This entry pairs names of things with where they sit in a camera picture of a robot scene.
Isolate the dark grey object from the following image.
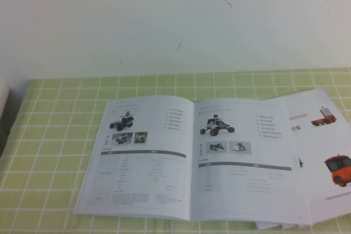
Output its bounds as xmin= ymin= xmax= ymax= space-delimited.
xmin=0 ymin=116 xmax=11 ymax=161

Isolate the white product catalogue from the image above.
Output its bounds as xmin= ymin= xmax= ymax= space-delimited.
xmin=72 ymin=94 xmax=315 ymax=225

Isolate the white box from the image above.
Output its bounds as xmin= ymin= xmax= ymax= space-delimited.
xmin=0 ymin=80 xmax=12 ymax=136

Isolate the green checked tablecloth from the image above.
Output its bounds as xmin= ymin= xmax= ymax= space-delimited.
xmin=0 ymin=66 xmax=351 ymax=234

